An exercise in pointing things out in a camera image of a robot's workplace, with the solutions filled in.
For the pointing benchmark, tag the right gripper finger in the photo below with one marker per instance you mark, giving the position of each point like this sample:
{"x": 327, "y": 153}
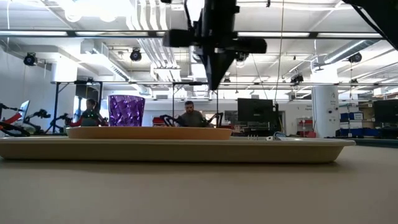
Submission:
{"x": 211, "y": 67}
{"x": 222, "y": 65}

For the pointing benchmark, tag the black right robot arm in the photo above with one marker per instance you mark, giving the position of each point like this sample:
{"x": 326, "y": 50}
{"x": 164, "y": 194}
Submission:
{"x": 382, "y": 15}

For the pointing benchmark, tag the white round column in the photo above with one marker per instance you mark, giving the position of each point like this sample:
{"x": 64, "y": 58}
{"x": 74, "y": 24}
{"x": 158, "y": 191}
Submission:
{"x": 325, "y": 105}

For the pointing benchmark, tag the shelf with blue bins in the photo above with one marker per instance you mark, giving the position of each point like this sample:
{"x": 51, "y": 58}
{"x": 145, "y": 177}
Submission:
{"x": 354, "y": 116}

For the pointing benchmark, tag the black ceiling camera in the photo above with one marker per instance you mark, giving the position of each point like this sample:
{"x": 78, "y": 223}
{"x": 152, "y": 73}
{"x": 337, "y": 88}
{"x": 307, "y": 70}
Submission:
{"x": 30, "y": 59}
{"x": 297, "y": 78}
{"x": 136, "y": 55}
{"x": 242, "y": 57}
{"x": 355, "y": 58}

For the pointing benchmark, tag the beige plastic tray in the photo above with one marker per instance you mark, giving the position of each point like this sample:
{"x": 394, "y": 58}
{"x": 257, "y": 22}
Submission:
{"x": 171, "y": 152}

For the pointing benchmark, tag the large black monitor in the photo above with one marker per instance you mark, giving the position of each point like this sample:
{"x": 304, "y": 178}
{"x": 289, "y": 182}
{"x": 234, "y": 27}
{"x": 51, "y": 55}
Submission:
{"x": 255, "y": 112}

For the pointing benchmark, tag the black computer monitor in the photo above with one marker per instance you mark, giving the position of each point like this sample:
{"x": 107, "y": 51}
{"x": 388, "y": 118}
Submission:
{"x": 385, "y": 110}

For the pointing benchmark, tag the black background robot arm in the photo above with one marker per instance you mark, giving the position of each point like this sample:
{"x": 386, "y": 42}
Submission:
{"x": 216, "y": 118}
{"x": 38, "y": 114}

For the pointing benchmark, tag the red storage crate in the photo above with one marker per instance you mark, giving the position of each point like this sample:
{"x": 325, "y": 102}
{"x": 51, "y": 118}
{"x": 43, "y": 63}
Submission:
{"x": 158, "y": 121}

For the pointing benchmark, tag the purple faceted plastic cup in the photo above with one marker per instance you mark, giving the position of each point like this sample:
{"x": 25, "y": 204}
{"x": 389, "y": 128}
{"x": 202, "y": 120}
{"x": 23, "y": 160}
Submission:
{"x": 126, "y": 110}

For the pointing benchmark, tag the black overhead light bar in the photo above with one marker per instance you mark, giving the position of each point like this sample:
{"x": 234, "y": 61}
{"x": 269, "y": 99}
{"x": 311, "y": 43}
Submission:
{"x": 71, "y": 33}

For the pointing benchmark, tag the orange plastic plate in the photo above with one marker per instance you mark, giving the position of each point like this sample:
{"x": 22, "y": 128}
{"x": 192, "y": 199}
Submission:
{"x": 149, "y": 133}

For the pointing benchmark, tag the brown table mat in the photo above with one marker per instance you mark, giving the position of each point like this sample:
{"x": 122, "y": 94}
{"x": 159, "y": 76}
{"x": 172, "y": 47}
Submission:
{"x": 199, "y": 196}

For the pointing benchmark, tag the silver computer monitor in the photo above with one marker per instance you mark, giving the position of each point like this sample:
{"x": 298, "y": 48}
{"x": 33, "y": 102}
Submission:
{"x": 24, "y": 109}

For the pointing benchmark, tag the person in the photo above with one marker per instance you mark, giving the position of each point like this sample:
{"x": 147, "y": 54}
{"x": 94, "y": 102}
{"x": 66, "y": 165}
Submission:
{"x": 90, "y": 116}
{"x": 192, "y": 118}

